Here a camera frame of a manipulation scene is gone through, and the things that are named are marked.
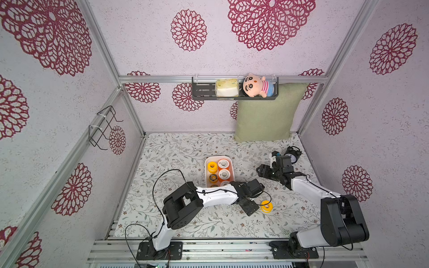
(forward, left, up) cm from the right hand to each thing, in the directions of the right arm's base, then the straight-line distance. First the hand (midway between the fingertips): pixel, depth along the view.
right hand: (261, 168), depth 92 cm
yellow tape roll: (-20, -1, -8) cm, 22 cm away
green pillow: (+29, -7, +10) cm, 31 cm away
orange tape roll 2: (-2, +20, -4) cm, 21 cm away
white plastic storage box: (+1, +23, -6) cm, 24 cm away
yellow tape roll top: (+3, +27, -4) cm, 28 cm away
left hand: (-18, +8, -7) cm, 21 cm away
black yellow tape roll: (-3, +26, -7) cm, 27 cm away
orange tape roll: (+5, +21, -3) cm, 21 cm away
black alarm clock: (+12, -22, -2) cm, 25 cm away
